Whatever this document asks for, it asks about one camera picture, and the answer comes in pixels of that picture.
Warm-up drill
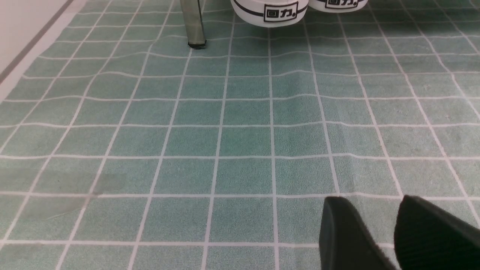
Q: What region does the black white canvas sneaker left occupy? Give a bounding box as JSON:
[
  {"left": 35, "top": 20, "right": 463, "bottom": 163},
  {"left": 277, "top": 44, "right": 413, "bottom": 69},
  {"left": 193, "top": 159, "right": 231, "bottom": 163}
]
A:
[{"left": 230, "top": 0, "right": 309, "bottom": 29}]

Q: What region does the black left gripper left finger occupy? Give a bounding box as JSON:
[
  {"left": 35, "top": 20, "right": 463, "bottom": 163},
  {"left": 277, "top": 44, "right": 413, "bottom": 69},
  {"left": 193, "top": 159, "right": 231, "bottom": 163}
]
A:
[{"left": 319, "top": 196, "right": 396, "bottom": 270}]

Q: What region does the black white canvas sneaker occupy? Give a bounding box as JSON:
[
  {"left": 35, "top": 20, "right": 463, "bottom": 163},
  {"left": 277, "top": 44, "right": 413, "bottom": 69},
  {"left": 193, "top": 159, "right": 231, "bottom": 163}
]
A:
[
  {"left": 230, "top": 0, "right": 309, "bottom": 29},
  {"left": 309, "top": 0, "right": 368, "bottom": 14}
]

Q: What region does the black white canvas sneaker right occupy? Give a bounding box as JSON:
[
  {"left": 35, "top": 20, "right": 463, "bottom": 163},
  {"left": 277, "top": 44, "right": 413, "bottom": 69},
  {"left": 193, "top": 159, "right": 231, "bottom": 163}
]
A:
[{"left": 309, "top": 0, "right": 368, "bottom": 14}]

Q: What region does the green checkered floor mat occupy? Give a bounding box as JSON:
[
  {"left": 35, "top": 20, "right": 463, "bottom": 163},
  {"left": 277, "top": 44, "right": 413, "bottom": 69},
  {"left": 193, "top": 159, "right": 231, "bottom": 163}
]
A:
[{"left": 1, "top": 0, "right": 479, "bottom": 270}]

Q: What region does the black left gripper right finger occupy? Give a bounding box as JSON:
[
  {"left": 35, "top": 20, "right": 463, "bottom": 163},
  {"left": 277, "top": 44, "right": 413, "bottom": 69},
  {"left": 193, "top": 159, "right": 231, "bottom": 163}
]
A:
[{"left": 394, "top": 195, "right": 480, "bottom": 270}]

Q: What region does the silver metal shoe rack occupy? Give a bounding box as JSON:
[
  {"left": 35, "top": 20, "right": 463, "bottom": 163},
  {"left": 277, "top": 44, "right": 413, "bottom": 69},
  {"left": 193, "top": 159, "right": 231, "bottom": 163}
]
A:
[{"left": 180, "top": 0, "right": 206, "bottom": 50}]

